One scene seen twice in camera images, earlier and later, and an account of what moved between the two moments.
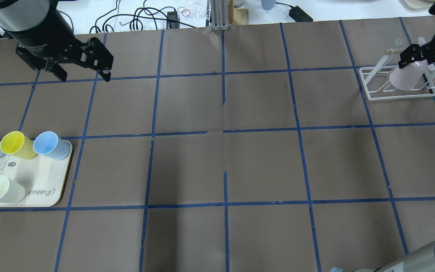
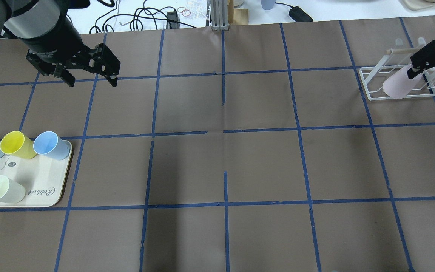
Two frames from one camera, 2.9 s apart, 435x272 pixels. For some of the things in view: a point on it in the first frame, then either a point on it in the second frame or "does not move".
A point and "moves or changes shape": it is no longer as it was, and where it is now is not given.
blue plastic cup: (48, 143) does not move
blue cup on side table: (267, 4) does not move
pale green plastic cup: (0, 188) does not move
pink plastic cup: (409, 77) moves or changes shape
